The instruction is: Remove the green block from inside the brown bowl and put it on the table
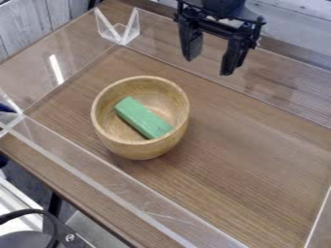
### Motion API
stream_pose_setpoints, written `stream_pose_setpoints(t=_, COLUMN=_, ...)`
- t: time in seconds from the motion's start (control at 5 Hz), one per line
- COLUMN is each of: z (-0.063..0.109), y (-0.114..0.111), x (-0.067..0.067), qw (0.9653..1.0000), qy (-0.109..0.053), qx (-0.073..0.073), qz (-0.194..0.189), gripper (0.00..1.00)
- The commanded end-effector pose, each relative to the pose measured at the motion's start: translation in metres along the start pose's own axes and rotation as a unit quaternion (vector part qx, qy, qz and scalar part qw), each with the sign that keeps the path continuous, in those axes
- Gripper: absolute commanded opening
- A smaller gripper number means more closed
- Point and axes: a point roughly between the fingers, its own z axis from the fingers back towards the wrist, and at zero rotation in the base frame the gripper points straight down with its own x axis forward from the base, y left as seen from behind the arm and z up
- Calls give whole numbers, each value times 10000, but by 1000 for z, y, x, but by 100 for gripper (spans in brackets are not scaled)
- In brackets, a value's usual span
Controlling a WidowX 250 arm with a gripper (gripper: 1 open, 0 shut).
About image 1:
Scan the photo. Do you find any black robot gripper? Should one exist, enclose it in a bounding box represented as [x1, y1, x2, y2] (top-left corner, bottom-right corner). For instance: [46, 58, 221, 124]
[174, 0, 266, 76]

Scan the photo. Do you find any brown wooden bowl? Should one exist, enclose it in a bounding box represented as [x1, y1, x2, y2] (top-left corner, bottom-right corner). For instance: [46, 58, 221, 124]
[90, 76, 189, 160]

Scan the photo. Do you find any green rectangular block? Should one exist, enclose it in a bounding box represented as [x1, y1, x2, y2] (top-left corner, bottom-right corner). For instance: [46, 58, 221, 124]
[113, 96, 173, 140]

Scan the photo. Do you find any blue object at left edge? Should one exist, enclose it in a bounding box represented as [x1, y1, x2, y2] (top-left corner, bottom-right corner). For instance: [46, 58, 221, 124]
[0, 103, 15, 113]

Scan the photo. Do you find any black table leg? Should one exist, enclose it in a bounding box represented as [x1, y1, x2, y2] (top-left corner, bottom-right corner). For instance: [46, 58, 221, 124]
[47, 193, 62, 217]

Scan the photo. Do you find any clear acrylic tray enclosure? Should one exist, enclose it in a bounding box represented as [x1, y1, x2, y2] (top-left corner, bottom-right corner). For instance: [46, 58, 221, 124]
[0, 1, 331, 248]

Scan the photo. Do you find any grey metal bracket with screw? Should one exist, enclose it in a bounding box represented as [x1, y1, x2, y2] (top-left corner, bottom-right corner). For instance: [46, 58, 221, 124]
[41, 216, 94, 248]

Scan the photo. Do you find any black cable loop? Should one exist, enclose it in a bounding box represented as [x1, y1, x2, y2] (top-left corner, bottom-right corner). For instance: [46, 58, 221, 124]
[0, 208, 59, 248]

